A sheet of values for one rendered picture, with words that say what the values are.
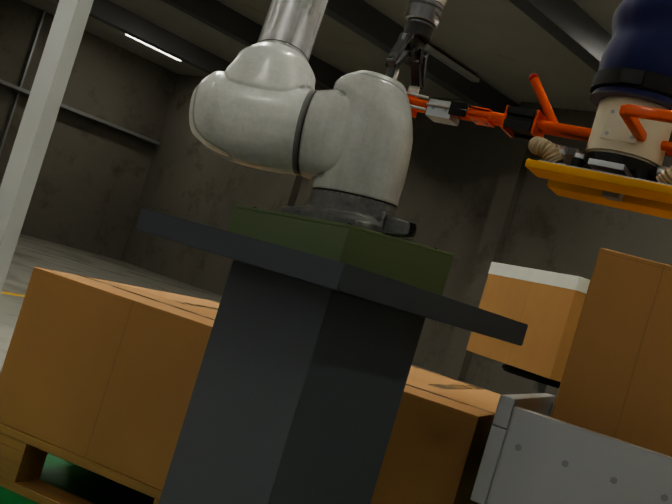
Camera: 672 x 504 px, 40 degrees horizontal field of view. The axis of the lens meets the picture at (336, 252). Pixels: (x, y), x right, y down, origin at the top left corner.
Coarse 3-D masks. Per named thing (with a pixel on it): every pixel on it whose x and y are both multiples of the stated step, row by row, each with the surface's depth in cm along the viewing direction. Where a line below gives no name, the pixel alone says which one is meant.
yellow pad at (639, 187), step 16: (528, 160) 205; (544, 160) 205; (576, 160) 204; (544, 176) 210; (560, 176) 205; (576, 176) 200; (592, 176) 198; (608, 176) 196; (624, 176) 196; (640, 176) 197; (624, 192) 201; (640, 192) 196; (656, 192) 192
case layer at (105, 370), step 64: (64, 320) 231; (128, 320) 225; (192, 320) 219; (0, 384) 234; (64, 384) 228; (128, 384) 222; (192, 384) 216; (448, 384) 264; (64, 448) 226; (128, 448) 220; (448, 448) 195
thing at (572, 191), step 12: (552, 180) 222; (564, 192) 223; (576, 192) 219; (588, 192) 217; (600, 192) 216; (600, 204) 225; (612, 204) 220; (624, 204) 215; (636, 204) 212; (648, 204) 210; (660, 204) 209; (660, 216) 217
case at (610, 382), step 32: (608, 256) 187; (608, 288) 186; (640, 288) 184; (608, 320) 186; (640, 320) 184; (576, 352) 187; (608, 352) 185; (640, 352) 183; (576, 384) 186; (608, 384) 184; (640, 384) 182; (576, 416) 185; (608, 416) 183; (640, 416) 181
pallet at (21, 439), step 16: (0, 432) 232; (16, 432) 231; (0, 448) 232; (16, 448) 230; (32, 448) 232; (48, 448) 227; (0, 464) 231; (16, 464) 229; (32, 464) 234; (80, 464) 223; (96, 464) 222; (0, 480) 230; (16, 480) 229; (32, 480) 235; (128, 480) 218; (32, 496) 227; (48, 496) 226; (64, 496) 230; (160, 496) 215
